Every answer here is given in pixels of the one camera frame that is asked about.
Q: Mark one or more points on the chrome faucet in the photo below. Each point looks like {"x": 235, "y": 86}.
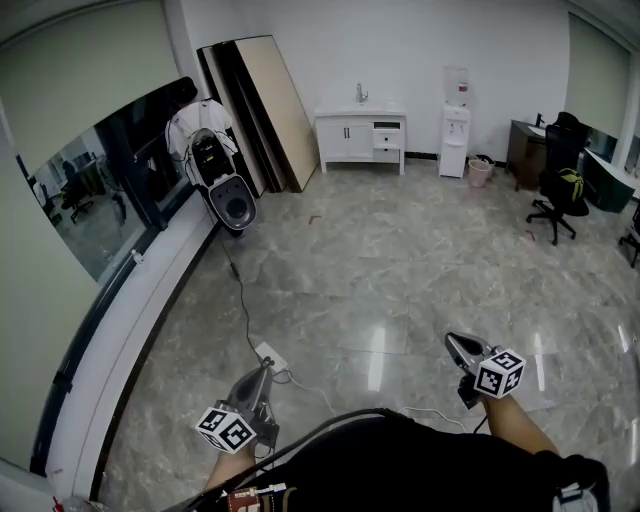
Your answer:
{"x": 360, "y": 92}

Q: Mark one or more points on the black office chair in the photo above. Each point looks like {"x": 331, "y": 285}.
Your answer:
{"x": 565, "y": 140}
{"x": 635, "y": 235}

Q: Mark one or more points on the white vanity cabinet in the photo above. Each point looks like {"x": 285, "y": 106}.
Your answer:
{"x": 345, "y": 140}

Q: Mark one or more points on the white water dispenser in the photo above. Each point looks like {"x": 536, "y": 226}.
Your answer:
{"x": 452, "y": 160}

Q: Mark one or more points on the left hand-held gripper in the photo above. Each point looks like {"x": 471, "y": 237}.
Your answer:
{"x": 225, "y": 430}

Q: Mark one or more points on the person's left forearm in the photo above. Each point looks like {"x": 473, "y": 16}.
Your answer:
{"x": 227, "y": 467}

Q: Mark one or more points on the beige leaning board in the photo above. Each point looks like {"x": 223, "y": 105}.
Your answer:
{"x": 230, "y": 100}

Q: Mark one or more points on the person's black clothed body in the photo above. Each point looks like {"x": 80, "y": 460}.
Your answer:
{"x": 400, "y": 465}

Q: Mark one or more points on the pink waste bin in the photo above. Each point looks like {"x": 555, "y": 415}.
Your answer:
{"x": 477, "y": 175}

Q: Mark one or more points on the small white bottle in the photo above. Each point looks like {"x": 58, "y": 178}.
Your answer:
{"x": 137, "y": 256}

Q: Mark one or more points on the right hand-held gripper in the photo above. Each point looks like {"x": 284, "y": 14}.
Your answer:
{"x": 500, "y": 375}

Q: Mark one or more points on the black faucet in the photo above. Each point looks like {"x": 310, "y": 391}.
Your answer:
{"x": 539, "y": 120}

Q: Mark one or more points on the person's right forearm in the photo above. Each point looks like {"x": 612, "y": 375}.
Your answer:
{"x": 515, "y": 425}

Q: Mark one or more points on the clear water jug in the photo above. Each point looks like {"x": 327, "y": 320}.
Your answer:
{"x": 455, "y": 85}

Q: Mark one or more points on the yellow-green bag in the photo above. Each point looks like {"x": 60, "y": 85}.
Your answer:
{"x": 570, "y": 182}

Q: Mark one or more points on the white power strip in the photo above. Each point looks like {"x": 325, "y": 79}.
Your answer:
{"x": 267, "y": 350}

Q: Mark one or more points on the dark window pane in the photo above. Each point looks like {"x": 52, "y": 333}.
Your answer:
{"x": 100, "y": 190}

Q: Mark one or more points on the dark green bathtub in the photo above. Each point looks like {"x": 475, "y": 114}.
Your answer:
{"x": 607, "y": 190}

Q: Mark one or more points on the brown leather pouch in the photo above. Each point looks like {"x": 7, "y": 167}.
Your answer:
{"x": 245, "y": 502}

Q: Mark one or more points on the beige roller blind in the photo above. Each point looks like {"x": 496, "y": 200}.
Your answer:
{"x": 85, "y": 85}
{"x": 595, "y": 75}

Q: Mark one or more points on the dark brown cabinet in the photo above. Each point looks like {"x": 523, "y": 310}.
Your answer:
{"x": 522, "y": 155}

